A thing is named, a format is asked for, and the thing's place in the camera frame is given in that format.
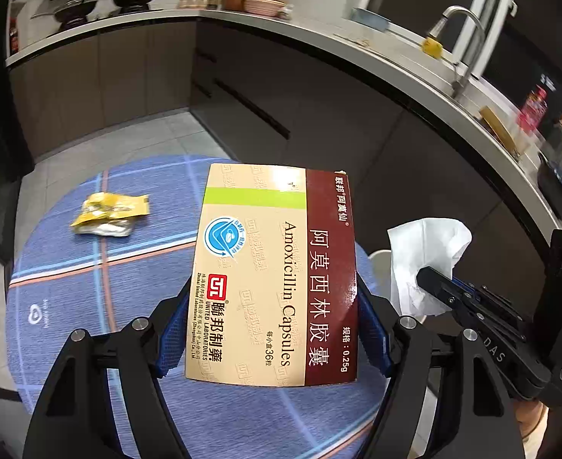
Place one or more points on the beige maroon medicine box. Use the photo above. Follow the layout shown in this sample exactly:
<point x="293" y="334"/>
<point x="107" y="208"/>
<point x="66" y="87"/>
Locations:
<point x="262" y="272"/>

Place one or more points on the blue checked tablecloth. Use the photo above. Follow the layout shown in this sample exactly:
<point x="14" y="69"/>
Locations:
<point x="94" y="306"/>

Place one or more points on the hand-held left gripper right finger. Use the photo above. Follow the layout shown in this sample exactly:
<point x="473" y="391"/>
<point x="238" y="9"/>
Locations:
<point x="372" y="339"/>

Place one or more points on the yellow snack packet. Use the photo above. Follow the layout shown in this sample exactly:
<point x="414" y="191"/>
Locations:
<point x="113" y="208"/>

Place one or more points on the person's right forearm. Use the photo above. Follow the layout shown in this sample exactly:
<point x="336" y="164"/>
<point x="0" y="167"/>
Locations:
<point x="532" y="418"/>

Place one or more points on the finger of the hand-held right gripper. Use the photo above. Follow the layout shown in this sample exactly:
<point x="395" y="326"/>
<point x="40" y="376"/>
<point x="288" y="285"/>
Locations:
<point x="501" y="308"/>
<point x="438" y="287"/>

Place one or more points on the white paper cup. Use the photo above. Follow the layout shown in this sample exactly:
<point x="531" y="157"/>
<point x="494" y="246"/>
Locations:
<point x="381" y="272"/>

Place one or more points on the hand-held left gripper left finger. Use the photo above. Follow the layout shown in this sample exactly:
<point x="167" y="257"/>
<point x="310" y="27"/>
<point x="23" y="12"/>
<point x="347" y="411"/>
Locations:
<point x="173" y="344"/>

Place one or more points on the yellow sponge duck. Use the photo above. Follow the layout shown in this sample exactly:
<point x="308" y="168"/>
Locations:
<point x="431" y="48"/>

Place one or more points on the white kitchen countertop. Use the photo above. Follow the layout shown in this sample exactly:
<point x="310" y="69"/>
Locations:
<point x="357" y="43"/>

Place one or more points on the pink woven basket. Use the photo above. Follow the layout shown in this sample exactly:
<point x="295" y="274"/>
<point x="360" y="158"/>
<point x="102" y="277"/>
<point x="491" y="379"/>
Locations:
<point x="262" y="5"/>

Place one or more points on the steel kitchen faucet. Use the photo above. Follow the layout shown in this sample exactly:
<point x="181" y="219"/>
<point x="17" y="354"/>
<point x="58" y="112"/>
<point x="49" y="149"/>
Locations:
<point x="470" y="57"/>

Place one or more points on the red label sauce bottle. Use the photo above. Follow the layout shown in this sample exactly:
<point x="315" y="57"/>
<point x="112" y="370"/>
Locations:
<point x="13" y="36"/>

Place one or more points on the clear glass dish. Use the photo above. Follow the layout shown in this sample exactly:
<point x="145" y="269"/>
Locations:
<point x="192" y="4"/>

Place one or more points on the white tissue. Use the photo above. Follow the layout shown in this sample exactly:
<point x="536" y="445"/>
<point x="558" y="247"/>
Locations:
<point x="419" y="258"/>

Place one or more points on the black cooking pot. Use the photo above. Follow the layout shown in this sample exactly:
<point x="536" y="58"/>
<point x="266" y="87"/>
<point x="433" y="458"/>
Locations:
<point x="558" y="186"/>

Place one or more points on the red bottle on counter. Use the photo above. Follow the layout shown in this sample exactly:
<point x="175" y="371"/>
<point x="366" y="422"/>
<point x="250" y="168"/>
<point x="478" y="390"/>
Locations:
<point x="534" y="110"/>

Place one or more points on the brown base cabinets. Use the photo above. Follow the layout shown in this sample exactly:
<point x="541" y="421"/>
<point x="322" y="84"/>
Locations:
<point x="309" y="105"/>

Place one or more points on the small white item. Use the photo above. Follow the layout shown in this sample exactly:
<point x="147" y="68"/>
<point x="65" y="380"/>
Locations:
<point x="286" y="12"/>

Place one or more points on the small wooden board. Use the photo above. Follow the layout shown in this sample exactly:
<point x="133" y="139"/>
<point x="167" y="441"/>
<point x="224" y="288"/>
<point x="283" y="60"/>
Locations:
<point x="498" y="129"/>

